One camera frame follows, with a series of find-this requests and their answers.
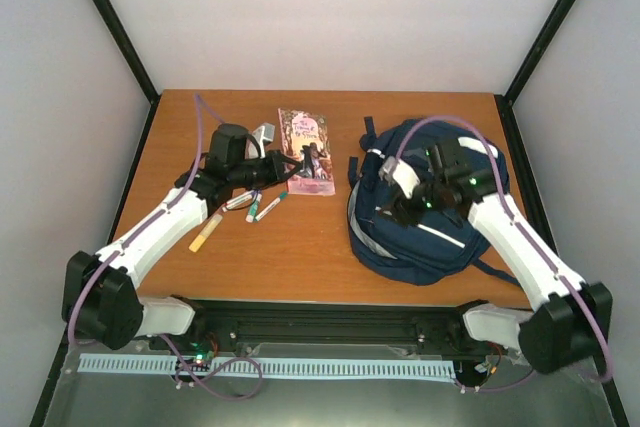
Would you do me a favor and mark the red capped marker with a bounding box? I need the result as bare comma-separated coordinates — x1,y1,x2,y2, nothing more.
222,190,254,211

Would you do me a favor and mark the right black frame post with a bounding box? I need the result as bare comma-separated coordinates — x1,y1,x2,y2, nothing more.
503,0,609,103

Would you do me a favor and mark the white green glue stick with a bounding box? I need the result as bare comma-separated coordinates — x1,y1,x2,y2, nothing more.
245,195,262,223

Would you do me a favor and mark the black aluminium frame base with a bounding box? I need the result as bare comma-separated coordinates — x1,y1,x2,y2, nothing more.
32,90,628,426

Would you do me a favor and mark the yellow highlighter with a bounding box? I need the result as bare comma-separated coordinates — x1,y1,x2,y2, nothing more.
189,213,223,253

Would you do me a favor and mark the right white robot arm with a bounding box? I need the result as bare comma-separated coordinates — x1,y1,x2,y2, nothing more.
378,138,614,383

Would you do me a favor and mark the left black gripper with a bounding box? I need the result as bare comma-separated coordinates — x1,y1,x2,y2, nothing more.
231,150,303,191

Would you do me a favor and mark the left black frame post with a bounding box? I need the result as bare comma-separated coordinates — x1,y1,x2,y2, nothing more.
91,0,160,106

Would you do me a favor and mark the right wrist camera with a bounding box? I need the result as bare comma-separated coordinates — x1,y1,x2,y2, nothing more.
378,156,420,199

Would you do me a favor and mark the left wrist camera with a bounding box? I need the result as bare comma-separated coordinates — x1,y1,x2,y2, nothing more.
246,123,275,159

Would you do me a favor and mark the navy blue student backpack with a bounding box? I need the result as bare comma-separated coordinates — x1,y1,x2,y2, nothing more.
346,117,518,286

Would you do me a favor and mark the black frame post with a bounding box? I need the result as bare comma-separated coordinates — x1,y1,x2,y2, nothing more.
91,0,160,106
503,0,609,103

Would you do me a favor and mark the teal capped marker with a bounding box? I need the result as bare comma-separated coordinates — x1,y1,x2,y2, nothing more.
254,192,288,222

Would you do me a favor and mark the light blue slotted cable duct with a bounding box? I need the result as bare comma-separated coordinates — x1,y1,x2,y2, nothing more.
77,353,456,383

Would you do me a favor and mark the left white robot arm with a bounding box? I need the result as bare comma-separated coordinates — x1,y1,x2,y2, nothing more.
62,123,303,350

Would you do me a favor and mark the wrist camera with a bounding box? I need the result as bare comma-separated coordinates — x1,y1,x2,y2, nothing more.
246,123,275,159
378,156,420,199

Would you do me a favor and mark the pink illustrated paperback book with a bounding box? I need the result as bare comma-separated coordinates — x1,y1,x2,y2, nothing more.
278,108,335,196

